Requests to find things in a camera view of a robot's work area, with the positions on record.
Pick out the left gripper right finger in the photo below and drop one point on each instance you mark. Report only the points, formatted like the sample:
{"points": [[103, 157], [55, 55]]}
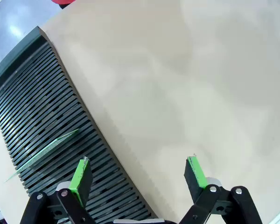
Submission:
{"points": [[196, 182]]}

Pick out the person in red jacket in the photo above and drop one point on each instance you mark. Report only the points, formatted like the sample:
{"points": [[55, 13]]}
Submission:
{"points": [[61, 1]]}

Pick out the black slotted PCB rack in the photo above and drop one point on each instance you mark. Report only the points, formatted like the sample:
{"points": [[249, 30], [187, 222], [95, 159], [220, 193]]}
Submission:
{"points": [[49, 98]]}

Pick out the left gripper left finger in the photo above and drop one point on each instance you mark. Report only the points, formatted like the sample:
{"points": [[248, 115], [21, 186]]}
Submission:
{"points": [[80, 184]]}

